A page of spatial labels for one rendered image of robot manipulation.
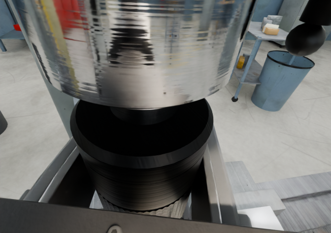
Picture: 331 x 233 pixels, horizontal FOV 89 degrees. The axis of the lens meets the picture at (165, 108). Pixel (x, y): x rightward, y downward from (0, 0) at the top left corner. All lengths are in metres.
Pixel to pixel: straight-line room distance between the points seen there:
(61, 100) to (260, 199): 0.51
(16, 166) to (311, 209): 1.83
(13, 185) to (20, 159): 0.24
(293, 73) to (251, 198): 1.99
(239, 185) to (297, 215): 0.16
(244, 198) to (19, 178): 1.66
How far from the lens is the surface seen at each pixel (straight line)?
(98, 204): 0.51
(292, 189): 0.56
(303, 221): 0.52
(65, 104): 0.55
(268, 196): 0.37
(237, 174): 0.42
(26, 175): 1.78
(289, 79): 2.29
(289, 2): 5.34
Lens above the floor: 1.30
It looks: 39 degrees down
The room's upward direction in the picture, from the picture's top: 5 degrees clockwise
